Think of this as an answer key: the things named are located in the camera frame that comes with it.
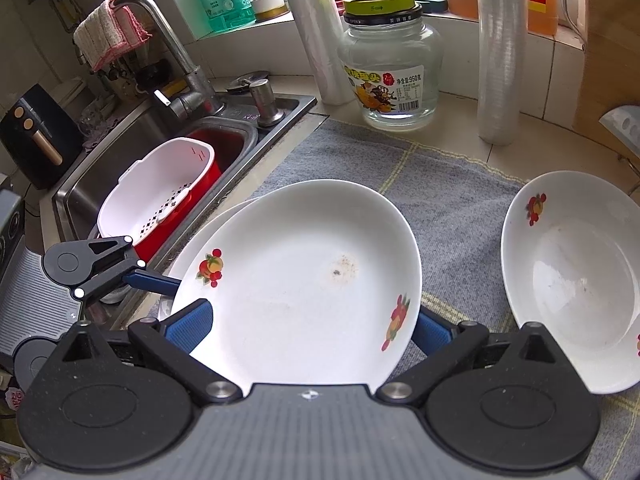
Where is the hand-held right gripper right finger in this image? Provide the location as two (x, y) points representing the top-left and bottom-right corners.
(375, 307), (558, 403)

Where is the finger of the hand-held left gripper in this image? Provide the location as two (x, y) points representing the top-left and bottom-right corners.
(75, 235), (181, 307)

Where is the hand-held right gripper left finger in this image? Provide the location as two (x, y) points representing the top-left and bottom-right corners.
(60, 298), (243, 406)

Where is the white floral plate grey stain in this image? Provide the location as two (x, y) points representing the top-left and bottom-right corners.
(159, 199), (261, 321)

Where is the white floral plate brown stain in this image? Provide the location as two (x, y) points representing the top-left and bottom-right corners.
(171, 180), (423, 396)

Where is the white colander basket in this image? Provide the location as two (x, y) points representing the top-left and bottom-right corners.
(97, 137), (216, 256)

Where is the stainless steel sink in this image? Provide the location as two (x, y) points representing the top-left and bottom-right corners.
(52, 92), (318, 311)

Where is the grey checked dish towel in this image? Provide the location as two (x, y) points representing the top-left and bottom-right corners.
(159, 119), (640, 480)

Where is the black air fryer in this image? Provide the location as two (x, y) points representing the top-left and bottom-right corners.
(0, 85), (83, 190)

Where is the steel sink soap dispenser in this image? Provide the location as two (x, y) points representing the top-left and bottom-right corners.
(248, 79), (286, 127)

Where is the steel kitchen faucet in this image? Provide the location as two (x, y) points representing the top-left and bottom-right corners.
(114, 0), (226, 120)

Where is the steel sink drain lid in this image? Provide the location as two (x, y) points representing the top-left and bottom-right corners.
(226, 71), (271, 93)

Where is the pink dish cloth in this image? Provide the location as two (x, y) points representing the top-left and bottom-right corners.
(73, 0), (152, 72)

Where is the glass jar green lid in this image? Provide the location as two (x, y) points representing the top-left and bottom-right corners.
(337, 0), (445, 130)

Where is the tall plastic wrap roll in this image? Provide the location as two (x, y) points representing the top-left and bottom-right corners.
(474, 0), (530, 147)

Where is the short plastic wrap roll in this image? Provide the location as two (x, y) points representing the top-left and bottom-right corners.
(274, 0), (357, 106)

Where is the bamboo cutting board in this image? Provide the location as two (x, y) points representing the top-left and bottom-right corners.
(572, 0), (640, 156)

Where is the black handled kitchen knife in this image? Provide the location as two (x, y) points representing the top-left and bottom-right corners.
(599, 105), (640, 161)

